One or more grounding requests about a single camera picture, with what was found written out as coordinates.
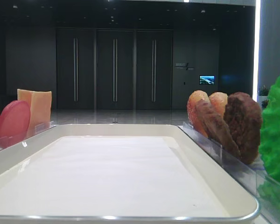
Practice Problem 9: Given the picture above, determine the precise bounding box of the green lettuce leaf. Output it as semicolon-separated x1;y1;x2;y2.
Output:
257;63;280;224

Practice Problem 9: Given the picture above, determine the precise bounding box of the right golden bread slice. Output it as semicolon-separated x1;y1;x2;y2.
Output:
209;92;228;118

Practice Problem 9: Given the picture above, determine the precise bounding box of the clear acrylic patty rack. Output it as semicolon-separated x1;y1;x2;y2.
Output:
194;134;266;187

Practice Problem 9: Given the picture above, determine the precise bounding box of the potted green plant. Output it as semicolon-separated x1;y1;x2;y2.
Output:
257;85;269;109

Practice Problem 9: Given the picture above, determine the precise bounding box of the clear acrylic bread rack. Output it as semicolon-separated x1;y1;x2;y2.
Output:
178;122;198;139

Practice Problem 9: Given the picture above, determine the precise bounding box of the left dark door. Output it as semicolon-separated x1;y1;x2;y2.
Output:
56;28;94;109

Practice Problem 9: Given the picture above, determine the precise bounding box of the yellow cheese slice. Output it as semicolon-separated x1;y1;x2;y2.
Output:
28;91;52;129
17;89;35;106

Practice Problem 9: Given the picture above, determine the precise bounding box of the small wall display screen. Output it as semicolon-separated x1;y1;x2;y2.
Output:
199;76;215;85

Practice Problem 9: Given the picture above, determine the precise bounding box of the rear brown meat patty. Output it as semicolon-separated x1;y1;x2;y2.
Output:
224;92;263;164

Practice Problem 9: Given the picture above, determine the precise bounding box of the brown meat patty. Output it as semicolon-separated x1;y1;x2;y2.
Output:
195;99;241;159
224;92;263;164

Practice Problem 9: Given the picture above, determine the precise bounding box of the front brown meat patty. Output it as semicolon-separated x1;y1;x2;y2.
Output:
195;99;241;159

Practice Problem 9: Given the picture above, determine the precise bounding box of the front yellow cheese slice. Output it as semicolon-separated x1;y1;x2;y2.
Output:
28;91;52;129

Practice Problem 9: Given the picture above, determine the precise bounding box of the clear acrylic lettuce rack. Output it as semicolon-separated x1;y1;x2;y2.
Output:
256;170;280;224

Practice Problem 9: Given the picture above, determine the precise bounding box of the white paper tray liner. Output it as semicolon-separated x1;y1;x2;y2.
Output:
0;136;228;217

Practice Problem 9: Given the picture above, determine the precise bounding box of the right dark door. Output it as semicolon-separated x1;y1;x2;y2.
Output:
136;30;173;110

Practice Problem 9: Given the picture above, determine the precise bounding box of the dark door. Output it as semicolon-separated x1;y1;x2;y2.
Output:
97;30;133;110
56;28;94;109
136;30;173;110

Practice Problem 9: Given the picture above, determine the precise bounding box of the golden bread slice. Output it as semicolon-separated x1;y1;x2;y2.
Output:
209;92;228;118
187;90;210;138

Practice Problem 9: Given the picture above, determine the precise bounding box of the middle dark door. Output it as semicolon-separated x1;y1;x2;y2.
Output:
97;30;133;110

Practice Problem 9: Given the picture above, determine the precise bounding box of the white rectangular serving tray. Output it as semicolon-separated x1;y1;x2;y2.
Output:
0;124;260;224

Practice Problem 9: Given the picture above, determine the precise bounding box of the rear yellow cheese slice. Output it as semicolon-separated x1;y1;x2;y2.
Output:
17;89;35;106

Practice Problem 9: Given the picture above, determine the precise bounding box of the left golden bread slice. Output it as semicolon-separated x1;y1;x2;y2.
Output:
187;90;210;138

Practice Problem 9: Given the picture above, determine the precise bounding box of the left clear acrylic rack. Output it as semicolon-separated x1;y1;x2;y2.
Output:
0;121;57;151

